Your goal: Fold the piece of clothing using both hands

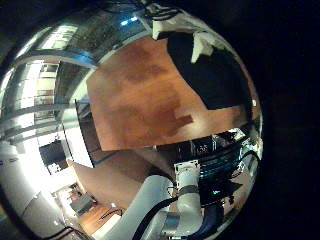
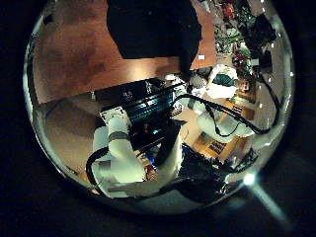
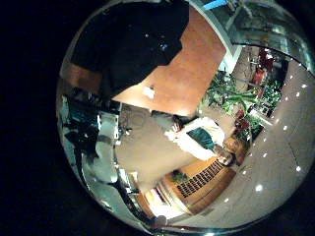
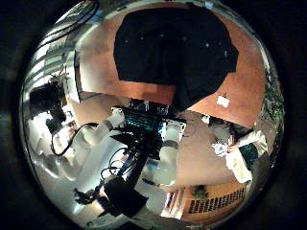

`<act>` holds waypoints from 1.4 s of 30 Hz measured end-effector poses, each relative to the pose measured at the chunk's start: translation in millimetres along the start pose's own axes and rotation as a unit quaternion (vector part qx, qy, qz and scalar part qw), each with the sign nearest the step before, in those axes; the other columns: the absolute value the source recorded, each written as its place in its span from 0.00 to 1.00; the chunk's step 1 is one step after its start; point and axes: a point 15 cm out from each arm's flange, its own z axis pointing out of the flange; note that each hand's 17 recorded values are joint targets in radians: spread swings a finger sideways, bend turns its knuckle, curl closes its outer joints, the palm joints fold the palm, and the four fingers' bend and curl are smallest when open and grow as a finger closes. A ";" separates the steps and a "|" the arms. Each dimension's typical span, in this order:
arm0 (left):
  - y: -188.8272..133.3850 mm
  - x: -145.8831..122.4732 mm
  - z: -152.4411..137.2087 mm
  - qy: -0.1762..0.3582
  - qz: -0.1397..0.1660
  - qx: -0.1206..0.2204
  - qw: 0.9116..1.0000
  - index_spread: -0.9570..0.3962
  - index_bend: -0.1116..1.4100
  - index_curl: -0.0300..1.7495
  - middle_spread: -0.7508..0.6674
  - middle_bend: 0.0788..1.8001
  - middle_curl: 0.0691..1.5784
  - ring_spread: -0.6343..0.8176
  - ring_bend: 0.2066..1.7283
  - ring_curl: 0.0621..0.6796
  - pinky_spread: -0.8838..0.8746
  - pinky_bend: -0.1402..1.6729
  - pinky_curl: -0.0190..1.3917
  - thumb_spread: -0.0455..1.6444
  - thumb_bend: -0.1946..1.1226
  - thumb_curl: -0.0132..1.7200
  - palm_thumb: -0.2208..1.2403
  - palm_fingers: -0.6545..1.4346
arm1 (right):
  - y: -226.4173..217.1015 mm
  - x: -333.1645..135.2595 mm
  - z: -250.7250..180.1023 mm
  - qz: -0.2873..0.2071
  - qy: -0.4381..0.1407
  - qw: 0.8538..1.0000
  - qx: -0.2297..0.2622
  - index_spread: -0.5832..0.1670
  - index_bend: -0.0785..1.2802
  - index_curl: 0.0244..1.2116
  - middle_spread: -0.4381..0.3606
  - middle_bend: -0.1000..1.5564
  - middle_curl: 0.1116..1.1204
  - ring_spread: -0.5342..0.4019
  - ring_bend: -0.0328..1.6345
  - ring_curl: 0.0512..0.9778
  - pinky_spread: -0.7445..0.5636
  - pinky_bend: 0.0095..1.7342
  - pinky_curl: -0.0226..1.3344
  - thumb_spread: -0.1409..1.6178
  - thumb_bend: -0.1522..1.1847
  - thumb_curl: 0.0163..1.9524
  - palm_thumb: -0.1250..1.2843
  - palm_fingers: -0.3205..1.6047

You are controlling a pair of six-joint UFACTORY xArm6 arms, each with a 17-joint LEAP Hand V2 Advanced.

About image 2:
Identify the green circuit board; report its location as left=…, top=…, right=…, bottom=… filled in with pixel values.
left=212, top=0, right=256, bottom=80

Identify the striped floor rug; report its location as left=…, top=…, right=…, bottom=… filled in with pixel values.
left=197, top=131, right=246, bottom=161

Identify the black control box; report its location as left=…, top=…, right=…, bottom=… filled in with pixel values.
left=94, top=78, right=187, bottom=151

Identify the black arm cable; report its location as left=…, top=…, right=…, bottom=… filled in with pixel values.
left=172, top=70, right=282, bottom=136
left=85, top=146, right=112, bottom=191

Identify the white and teal chair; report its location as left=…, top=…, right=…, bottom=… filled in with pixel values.
left=208, top=64, right=239, bottom=99

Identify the black piece of clothing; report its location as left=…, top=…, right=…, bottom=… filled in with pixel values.
left=106, top=0, right=202, bottom=73

